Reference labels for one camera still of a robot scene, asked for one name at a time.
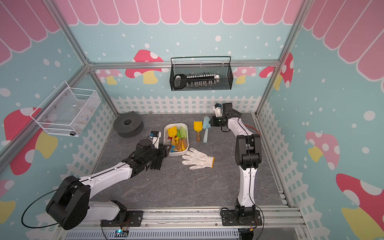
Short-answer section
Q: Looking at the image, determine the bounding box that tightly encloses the white plastic storage box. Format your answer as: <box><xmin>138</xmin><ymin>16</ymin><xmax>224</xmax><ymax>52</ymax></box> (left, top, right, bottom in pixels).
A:
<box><xmin>164</xmin><ymin>123</ymin><xmax>189</xmax><ymax>157</ymax></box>

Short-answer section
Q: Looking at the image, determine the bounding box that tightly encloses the light blue trowel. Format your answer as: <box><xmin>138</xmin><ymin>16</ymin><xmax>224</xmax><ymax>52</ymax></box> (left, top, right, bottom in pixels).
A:
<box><xmin>203</xmin><ymin>116</ymin><xmax>211</xmax><ymax>143</ymax></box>

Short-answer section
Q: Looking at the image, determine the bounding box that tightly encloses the yellow shovel wooden handle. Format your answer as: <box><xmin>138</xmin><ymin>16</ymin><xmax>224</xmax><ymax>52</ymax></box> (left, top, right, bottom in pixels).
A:
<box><xmin>194</xmin><ymin>121</ymin><xmax>203</xmax><ymax>143</ymax></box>

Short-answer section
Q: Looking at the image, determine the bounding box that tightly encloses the light green trowel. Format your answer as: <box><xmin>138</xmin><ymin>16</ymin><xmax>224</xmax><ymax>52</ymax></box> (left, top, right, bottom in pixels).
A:
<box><xmin>180</xmin><ymin>127</ymin><xmax>188</xmax><ymax>149</ymax></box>

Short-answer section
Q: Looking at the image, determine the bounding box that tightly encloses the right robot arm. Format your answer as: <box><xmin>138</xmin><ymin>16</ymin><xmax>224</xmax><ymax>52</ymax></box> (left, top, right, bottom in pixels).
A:
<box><xmin>209</xmin><ymin>103</ymin><xmax>263</xmax><ymax>226</ymax></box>

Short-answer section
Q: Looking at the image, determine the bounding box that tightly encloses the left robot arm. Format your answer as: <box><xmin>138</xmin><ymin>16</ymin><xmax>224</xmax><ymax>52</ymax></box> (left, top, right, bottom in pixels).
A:
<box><xmin>46</xmin><ymin>138</ymin><xmax>168</xmax><ymax>230</ymax></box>

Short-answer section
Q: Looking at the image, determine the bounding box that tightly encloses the grey filament spool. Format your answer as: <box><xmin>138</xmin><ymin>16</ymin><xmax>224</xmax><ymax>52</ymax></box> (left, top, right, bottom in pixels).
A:
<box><xmin>113</xmin><ymin>112</ymin><xmax>144</xmax><ymax>138</ymax></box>

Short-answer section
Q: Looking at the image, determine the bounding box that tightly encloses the white work glove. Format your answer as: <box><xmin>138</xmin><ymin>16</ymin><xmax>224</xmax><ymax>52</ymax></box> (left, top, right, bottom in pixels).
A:
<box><xmin>182</xmin><ymin>148</ymin><xmax>215</xmax><ymax>170</ymax></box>

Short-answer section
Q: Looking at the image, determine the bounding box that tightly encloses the black socket holder tool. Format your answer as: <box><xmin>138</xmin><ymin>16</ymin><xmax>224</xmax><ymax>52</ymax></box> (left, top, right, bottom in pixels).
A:
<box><xmin>173</xmin><ymin>74</ymin><xmax>220</xmax><ymax>90</ymax></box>

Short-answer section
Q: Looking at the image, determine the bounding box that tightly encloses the green circuit board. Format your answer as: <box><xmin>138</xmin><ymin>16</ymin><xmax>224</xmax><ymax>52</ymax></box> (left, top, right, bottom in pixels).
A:
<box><xmin>114</xmin><ymin>229</ymin><xmax>129</xmax><ymax>238</ymax></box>

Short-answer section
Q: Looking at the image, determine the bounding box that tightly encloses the black aluminium rail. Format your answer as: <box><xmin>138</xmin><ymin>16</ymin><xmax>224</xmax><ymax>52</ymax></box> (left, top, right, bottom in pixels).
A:
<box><xmin>150</xmin><ymin>146</ymin><xmax>169</xmax><ymax>170</ymax></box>

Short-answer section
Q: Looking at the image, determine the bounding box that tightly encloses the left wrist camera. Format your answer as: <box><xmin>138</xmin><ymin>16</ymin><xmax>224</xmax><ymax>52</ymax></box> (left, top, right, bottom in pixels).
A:
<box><xmin>150</xmin><ymin>131</ymin><xmax>162</xmax><ymax>149</ymax></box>

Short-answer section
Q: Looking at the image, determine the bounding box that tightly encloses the red cable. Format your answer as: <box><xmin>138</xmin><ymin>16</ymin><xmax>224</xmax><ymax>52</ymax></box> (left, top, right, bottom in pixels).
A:
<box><xmin>243</xmin><ymin>123</ymin><xmax>262</xmax><ymax>139</ymax></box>

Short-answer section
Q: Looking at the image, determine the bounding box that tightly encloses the green trowel wooden handle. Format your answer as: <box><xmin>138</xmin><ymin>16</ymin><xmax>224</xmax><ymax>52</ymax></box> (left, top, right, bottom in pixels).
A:
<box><xmin>176</xmin><ymin>129</ymin><xmax>183</xmax><ymax>152</ymax></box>

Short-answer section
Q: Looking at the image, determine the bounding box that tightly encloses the black wire mesh basket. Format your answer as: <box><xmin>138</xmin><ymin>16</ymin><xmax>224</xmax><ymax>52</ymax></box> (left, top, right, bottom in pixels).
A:
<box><xmin>170</xmin><ymin>56</ymin><xmax>234</xmax><ymax>91</ymax></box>

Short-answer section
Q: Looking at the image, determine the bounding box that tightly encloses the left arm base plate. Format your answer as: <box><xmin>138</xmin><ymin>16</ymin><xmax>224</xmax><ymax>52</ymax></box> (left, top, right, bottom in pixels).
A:
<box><xmin>101</xmin><ymin>211</ymin><xmax>144</xmax><ymax>228</ymax></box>

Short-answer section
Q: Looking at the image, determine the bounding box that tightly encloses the white wire mesh basket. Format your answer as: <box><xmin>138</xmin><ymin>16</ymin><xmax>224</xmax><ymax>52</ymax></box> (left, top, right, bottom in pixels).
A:
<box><xmin>30</xmin><ymin>82</ymin><xmax>102</xmax><ymax>137</ymax></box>

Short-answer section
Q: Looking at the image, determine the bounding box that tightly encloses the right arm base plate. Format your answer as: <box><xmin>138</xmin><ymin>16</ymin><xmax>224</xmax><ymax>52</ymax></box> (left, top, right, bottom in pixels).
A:
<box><xmin>220</xmin><ymin>208</ymin><xmax>263</xmax><ymax>227</ymax></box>

